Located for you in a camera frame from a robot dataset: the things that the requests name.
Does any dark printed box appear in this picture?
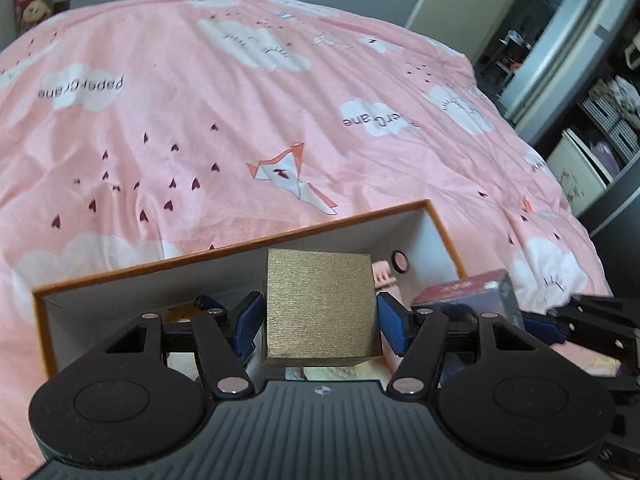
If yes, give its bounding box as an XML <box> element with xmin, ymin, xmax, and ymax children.
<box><xmin>410</xmin><ymin>269</ymin><xmax>526</xmax><ymax>333</ymax></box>

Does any pink printed blanket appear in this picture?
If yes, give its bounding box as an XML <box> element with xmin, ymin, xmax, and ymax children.
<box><xmin>0</xmin><ymin>0</ymin><xmax>613</xmax><ymax>466</ymax></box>

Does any dark shelf unit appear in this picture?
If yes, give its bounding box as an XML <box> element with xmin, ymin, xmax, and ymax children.
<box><xmin>545</xmin><ymin>35</ymin><xmax>640</xmax><ymax>241</ymax></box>

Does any white woven storage basket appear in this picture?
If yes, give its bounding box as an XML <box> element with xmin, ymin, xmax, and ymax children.
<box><xmin>582</xmin><ymin>92</ymin><xmax>640</xmax><ymax>161</ymax></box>

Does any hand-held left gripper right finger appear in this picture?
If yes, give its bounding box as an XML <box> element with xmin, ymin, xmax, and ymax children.
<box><xmin>377</xmin><ymin>294</ymin><xmax>526</xmax><ymax>395</ymax></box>

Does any white door frame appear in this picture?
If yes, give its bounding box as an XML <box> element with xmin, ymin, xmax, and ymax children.
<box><xmin>500</xmin><ymin>0</ymin><xmax>640</xmax><ymax>146</ymax></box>

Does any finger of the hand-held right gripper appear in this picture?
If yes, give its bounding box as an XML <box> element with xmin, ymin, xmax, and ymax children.
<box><xmin>520</xmin><ymin>296</ymin><xmax>640</xmax><ymax>361</ymax></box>

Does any orange cardboard box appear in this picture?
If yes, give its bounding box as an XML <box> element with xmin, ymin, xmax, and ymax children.
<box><xmin>31</xmin><ymin>199</ymin><xmax>466</xmax><ymax>378</ymax></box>

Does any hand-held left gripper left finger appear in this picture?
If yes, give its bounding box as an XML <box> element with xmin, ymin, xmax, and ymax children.
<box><xmin>107</xmin><ymin>292</ymin><xmax>265</xmax><ymax>397</ymax></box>

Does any small duck figurine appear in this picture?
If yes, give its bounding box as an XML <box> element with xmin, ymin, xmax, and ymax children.
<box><xmin>165</xmin><ymin>294</ymin><xmax>226</xmax><ymax>326</ymax></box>

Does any white floral storage box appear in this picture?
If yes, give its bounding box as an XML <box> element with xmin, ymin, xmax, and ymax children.
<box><xmin>546</xmin><ymin>127</ymin><xmax>615</xmax><ymax>217</ymax></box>

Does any dark gold square box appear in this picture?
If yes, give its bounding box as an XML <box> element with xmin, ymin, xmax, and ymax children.
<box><xmin>263</xmin><ymin>247</ymin><xmax>383</xmax><ymax>363</ymax></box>

